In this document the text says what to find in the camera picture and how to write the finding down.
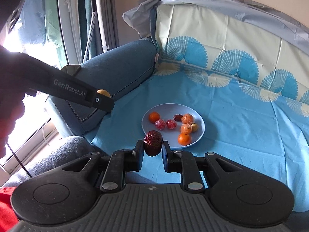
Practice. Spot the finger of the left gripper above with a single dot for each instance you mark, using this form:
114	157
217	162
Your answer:
103	103

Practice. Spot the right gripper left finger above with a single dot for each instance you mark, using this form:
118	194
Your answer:
121	162

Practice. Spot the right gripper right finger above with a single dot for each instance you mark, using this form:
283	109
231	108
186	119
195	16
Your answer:
184	163

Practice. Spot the small orange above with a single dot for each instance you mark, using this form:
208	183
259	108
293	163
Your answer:
184	139

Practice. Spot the dark red jujube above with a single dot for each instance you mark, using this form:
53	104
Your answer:
153	143
178	117

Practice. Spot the peach fruit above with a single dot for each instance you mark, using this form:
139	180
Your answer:
186	128

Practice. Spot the red candy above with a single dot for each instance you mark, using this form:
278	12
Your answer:
160	124
171	124

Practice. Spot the orange fruit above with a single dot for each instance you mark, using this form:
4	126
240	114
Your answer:
187	119

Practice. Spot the bare orange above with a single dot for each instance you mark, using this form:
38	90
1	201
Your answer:
153	117

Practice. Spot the person hand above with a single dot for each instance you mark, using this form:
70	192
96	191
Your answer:
12	109

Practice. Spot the blue sofa armrest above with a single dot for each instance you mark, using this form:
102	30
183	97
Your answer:
118	71

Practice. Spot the light blue round plate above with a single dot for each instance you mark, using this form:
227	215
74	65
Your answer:
180	125

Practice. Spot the grey trouser knee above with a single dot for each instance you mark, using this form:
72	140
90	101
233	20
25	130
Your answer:
66	150

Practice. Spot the grey plastic sheet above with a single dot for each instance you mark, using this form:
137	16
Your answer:
247	11

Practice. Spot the blue fan-pattern cloth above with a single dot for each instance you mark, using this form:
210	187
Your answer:
249	85

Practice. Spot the window frame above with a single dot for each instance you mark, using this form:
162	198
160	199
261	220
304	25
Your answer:
70	30

